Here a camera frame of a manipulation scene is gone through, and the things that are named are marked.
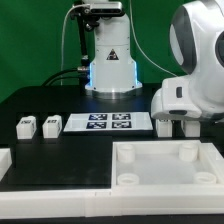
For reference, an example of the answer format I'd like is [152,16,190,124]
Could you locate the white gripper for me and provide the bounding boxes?
[151,76,224,121]

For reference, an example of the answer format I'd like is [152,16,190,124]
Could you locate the white square tabletop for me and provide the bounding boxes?
[112,140,224,194]

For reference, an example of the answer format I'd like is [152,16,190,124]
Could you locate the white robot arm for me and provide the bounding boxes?
[85,0,224,120]

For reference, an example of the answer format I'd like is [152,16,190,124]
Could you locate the white obstacle fence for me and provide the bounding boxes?
[0,148,224,220]

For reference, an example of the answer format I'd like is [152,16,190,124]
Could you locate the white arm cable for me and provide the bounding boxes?
[127,0,179,78]

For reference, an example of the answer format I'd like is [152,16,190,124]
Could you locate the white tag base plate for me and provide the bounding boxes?
[64,112,153,132]

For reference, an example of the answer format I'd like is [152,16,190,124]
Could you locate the black base cables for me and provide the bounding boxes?
[41,67,88,87]

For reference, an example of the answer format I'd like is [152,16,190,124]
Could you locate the grey camera on mount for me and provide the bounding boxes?
[89,2,123,16]

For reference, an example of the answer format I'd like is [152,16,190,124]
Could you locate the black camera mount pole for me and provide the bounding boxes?
[69,1,99,66]

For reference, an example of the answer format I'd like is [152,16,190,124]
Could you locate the white camera cable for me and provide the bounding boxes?
[60,3,84,86]

